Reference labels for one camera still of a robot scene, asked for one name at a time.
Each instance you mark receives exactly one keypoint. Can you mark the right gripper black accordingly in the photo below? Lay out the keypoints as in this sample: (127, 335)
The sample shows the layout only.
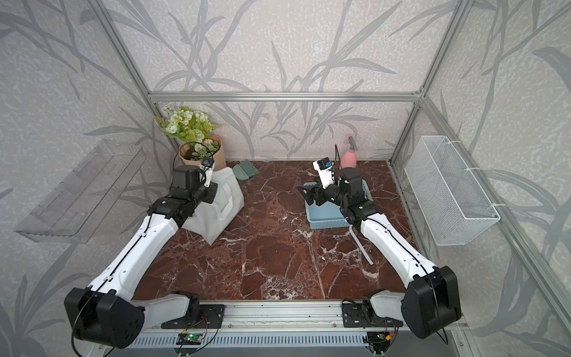
(312, 190)

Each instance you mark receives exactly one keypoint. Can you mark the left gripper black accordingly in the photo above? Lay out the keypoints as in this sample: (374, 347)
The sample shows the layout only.
(213, 190)

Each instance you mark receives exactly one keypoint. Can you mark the white insulated delivery bag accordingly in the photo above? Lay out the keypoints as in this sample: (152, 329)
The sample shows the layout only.
(210, 220)

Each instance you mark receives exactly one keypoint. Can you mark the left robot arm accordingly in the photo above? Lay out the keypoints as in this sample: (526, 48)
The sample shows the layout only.
(105, 312)

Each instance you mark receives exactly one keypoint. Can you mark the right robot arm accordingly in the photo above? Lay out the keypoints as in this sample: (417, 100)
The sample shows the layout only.
(431, 300)

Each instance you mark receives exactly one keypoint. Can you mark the pink spray bottle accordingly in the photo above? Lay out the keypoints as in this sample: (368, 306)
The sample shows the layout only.
(349, 159)

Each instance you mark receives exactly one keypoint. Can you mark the blue plastic basket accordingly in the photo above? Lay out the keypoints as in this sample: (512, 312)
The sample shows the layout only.
(329, 215)

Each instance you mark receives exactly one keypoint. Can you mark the peach flower pot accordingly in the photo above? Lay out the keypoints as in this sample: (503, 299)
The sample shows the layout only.
(214, 156)

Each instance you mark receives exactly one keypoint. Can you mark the white loose strip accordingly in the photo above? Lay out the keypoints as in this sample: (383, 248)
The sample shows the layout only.
(360, 246)

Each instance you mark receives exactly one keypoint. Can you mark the green white artificial plant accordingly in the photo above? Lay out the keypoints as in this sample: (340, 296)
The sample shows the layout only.
(194, 129)

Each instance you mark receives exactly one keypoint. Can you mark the green hand brush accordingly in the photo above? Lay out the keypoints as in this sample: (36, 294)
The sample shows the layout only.
(244, 170)

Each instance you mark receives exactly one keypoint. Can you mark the left green circuit board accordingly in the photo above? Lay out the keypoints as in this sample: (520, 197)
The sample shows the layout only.
(190, 339)

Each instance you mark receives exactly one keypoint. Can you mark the right circuit board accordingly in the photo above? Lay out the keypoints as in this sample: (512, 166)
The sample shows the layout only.
(379, 342)

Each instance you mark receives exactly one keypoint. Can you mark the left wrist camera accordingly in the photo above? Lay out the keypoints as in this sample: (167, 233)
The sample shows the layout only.
(208, 165)

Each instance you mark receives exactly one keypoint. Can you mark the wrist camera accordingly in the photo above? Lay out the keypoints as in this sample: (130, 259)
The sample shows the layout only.
(208, 165)
(326, 172)

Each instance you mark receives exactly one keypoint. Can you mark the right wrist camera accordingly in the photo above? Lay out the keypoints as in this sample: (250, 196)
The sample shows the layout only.
(326, 172)

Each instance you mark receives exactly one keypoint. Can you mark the aluminium frame crossbar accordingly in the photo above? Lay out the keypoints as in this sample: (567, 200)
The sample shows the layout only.
(164, 97)

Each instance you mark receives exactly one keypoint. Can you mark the white wire mesh basket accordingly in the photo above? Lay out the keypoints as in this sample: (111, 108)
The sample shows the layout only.
(455, 207)

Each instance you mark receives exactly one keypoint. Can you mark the clear plastic wall shelf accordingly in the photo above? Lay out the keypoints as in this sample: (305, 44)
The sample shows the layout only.
(74, 210)

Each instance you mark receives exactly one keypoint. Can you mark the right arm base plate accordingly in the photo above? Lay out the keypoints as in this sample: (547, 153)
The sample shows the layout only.
(359, 315)

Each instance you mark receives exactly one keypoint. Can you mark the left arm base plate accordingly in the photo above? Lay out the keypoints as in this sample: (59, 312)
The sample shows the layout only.
(209, 316)

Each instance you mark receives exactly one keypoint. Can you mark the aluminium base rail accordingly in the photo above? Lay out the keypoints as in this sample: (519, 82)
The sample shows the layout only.
(288, 316)

